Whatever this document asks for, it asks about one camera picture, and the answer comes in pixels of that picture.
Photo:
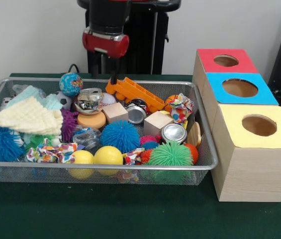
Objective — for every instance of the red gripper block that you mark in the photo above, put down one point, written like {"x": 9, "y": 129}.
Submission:
{"x": 105, "y": 46}

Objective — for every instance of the light blue cloth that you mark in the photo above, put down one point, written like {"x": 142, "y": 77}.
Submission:
{"x": 30, "y": 92}

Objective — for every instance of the cream knitted cloth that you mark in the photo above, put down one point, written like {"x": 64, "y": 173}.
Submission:
{"x": 26, "y": 117}

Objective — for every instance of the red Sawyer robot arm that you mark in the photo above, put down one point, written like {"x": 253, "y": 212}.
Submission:
{"x": 105, "y": 15}

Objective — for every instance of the clear mesh bin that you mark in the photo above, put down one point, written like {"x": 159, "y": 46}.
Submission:
{"x": 200, "y": 171}

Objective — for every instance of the wooden box with three holes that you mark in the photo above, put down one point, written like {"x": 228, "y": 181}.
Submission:
{"x": 252, "y": 174}

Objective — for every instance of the small globe ball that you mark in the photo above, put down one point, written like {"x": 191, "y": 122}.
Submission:
{"x": 71, "y": 84}

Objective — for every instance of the orange plastic block tray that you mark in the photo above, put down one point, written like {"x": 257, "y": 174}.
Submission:
{"x": 135, "y": 93}

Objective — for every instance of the small soccer ball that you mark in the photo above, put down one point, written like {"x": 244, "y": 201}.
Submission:
{"x": 64, "y": 99}

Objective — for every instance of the purple bumpy ball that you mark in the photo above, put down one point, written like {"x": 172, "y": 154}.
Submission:
{"x": 68, "y": 123}

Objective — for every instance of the yellow ball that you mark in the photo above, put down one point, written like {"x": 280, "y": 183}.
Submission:
{"x": 108, "y": 155}

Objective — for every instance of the silver drink can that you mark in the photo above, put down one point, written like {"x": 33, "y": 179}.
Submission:
{"x": 173, "y": 133}

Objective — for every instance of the green spiky toy with eyes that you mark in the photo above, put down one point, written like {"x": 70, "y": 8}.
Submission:
{"x": 38, "y": 140}

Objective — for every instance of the colourful patterned cloth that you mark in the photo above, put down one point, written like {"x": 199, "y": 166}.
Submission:
{"x": 50, "y": 153}

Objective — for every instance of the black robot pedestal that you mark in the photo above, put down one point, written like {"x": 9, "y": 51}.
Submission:
{"x": 160, "y": 49}

